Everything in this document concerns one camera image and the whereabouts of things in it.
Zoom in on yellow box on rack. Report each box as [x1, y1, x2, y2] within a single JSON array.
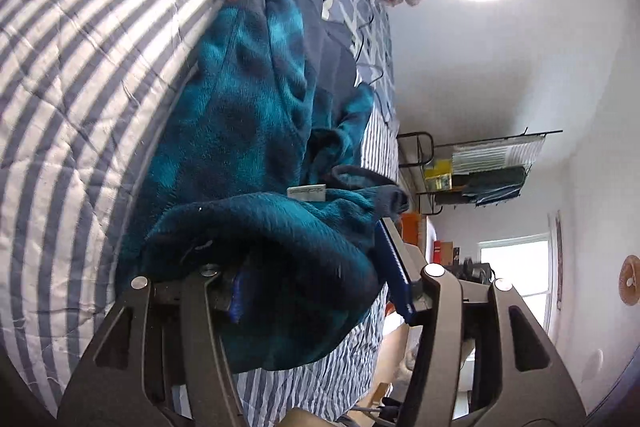
[[423, 158, 452, 193]]

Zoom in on black ring light cable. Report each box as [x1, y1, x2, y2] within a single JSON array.
[[349, 11, 396, 128]]

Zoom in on striped blue white quilt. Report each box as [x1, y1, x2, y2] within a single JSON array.
[[1, 0, 397, 426]]

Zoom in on orange covered low table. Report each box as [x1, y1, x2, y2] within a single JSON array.
[[400, 212, 437, 256]]

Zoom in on striped hanging towel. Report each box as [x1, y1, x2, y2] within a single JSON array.
[[451, 136, 546, 174]]

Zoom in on teal plaid fleece jacket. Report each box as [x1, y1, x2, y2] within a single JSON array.
[[115, 0, 407, 373]]

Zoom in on window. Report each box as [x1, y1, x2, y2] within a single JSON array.
[[478, 234, 554, 329]]

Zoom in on dark hanging clothes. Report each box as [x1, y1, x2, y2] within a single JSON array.
[[462, 166, 527, 206]]

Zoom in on round woven wall decoration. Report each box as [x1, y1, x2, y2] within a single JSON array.
[[618, 255, 640, 307]]

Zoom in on black metal clothes rack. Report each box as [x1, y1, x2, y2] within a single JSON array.
[[397, 130, 560, 217]]

